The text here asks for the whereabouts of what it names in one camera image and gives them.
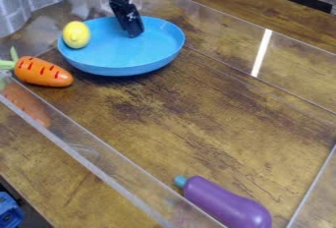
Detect blue round tray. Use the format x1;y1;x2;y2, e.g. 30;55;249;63
57;16;185;77

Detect blue object at corner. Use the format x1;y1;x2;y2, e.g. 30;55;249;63
0;192;24;228

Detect clear acrylic enclosure wall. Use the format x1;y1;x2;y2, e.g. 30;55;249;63
0;0;336;228

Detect orange toy carrot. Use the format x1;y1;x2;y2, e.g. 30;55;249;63
0;48;73;87

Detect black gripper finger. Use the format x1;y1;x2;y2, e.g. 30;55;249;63
121;4;144;37
109;2;126;29

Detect purple toy eggplant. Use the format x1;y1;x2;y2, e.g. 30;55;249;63
174;175;272;228

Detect yellow toy lemon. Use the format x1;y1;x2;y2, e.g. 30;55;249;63
61;21;90;49

